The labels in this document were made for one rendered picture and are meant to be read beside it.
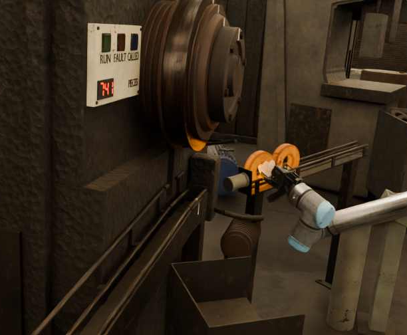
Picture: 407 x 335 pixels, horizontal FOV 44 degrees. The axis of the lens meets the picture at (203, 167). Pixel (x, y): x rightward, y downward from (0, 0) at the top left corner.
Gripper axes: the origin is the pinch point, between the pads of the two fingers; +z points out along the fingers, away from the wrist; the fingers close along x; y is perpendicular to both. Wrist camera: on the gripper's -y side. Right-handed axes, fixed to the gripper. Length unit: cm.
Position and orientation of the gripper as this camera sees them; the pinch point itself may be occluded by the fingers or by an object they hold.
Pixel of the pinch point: (260, 167)
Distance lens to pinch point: 207.3
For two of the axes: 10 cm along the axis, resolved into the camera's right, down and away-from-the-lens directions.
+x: -7.7, 1.2, -6.3
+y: 2.7, -8.3, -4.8
